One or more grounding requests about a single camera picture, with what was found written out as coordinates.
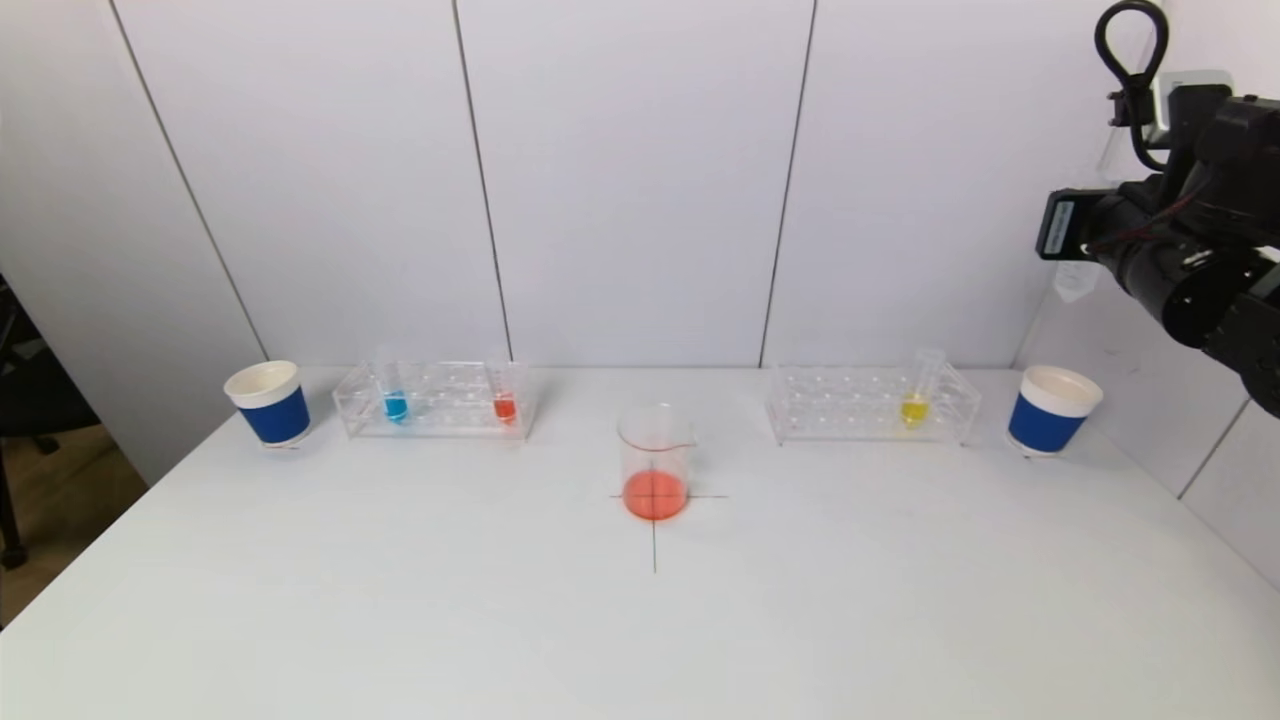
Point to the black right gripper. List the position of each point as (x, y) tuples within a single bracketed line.
[(1060, 224)]

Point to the clear graduated plastic test tube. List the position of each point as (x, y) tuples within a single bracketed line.
[(1075, 280)]

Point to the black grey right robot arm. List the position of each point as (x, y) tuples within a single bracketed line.
[(1240, 170)]

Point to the test tube with yellow pigment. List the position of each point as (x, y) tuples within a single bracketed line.
[(913, 410)]

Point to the clear acrylic test tube rack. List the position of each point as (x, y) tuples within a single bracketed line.
[(850, 405), (450, 400)]

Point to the clear glass beaker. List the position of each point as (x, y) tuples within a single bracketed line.
[(655, 495)]

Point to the test tube with red pigment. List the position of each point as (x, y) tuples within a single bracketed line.
[(505, 408)]

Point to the test tube with blue pigment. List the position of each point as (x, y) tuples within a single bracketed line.
[(395, 407)]

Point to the blue white paper cup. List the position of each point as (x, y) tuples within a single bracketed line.
[(1040, 425), (275, 418)]

